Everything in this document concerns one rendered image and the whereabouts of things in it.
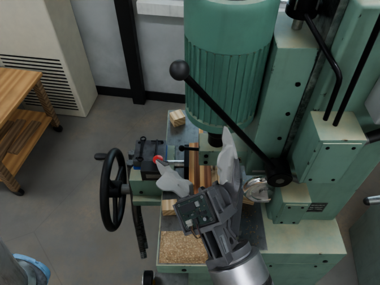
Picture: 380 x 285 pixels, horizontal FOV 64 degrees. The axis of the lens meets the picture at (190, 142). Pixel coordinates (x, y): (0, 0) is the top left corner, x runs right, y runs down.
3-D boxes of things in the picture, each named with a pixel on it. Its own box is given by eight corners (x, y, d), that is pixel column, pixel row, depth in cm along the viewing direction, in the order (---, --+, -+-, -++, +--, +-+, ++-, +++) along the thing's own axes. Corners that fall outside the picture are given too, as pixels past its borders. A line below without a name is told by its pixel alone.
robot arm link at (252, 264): (275, 264, 51) (226, 275, 56) (263, 237, 52) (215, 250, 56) (260, 293, 43) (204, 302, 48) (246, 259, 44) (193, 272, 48)
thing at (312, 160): (290, 155, 74) (309, 110, 63) (328, 155, 74) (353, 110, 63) (298, 185, 69) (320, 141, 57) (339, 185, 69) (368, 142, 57)
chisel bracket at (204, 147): (198, 150, 96) (198, 132, 90) (242, 150, 96) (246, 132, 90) (198, 169, 91) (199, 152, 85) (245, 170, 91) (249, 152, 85)
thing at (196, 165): (193, 151, 107) (194, 142, 103) (198, 151, 107) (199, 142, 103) (194, 207, 93) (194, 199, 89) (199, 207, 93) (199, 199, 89)
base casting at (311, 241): (169, 156, 129) (168, 142, 122) (305, 156, 129) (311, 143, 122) (162, 264, 100) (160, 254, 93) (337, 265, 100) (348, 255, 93)
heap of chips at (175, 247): (161, 230, 88) (160, 225, 85) (210, 231, 88) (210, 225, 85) (158, 263, 82) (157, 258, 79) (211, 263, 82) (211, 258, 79)
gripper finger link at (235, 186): (244, 161, 49) (233, 212, 50) (246, 160, 50) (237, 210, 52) (216, 154, 51) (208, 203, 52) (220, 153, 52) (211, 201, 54)
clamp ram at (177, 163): (167, 160, 103) (165, 143, 97) (189, 161, 103) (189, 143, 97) (165, 183, 98) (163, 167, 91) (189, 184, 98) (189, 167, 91)
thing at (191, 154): (189, 156, 105) (189, 142, 99) (193, 156, 105) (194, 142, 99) (188, 197, 95) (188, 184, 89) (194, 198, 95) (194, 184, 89)
